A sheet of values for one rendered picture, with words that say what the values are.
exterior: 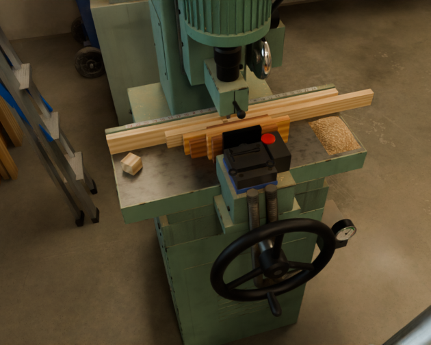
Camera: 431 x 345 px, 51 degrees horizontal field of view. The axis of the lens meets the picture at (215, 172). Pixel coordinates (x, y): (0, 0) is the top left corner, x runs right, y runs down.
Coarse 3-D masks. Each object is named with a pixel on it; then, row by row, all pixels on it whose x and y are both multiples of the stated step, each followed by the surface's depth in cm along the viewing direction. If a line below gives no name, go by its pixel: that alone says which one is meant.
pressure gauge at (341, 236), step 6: (336, 222) 122; (342, 222) 121; (348, 222) 121; (336, 228) 121; (342, 228) 120; (348, 228) 120; (354, 228) 121; (336, 234) 121; (342, 234) 122; (348, 234) 123; (342, 240) 124
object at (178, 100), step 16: (160, 0) 104; (160, 16) 108; (160, 32) 113; (176, 32) 111; (160, 48) 121; (176, 48) 114; (160, 64) 133; (176, 64) 117; (160, 80) 144; (176, 80) 121; (176, 96) 125; (192, 96) 126; (208, 96) 128; (176, 112) 129
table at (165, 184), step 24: (312, 120) 117; (288, 144) 111; (312, 144) 111; (360, 144) 111; (120, 168) 107; (144, 168) 107; (168, 168) 107; (192, 168) 107; (312, 168) 108; (336, 168) 110; (120, 192) 102; (144, 192) 102; (168, 192) 102; (192, 192) 102; (216, 192) 104; (144, 216) 103; (288, 216) 102
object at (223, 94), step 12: (204, 60) 107; (204, 72) 110; (240, 72) 104; (216, 84) 101; (228, 84) 101; (240, 84) 100; (216, 96) 102; (228, 96) 100; (240, 96) 101; (216, 108) 105; (228, 108) 102
